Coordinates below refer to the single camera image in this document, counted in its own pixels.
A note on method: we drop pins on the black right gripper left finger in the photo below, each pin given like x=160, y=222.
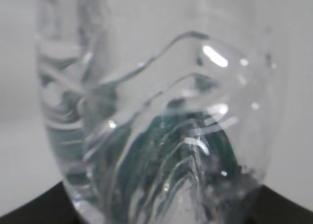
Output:
x=52, y=207

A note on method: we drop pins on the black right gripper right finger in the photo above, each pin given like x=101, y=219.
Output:
x=272, y=208

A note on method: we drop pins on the clear green-label water bottle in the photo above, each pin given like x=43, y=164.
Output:
x=158, y=111

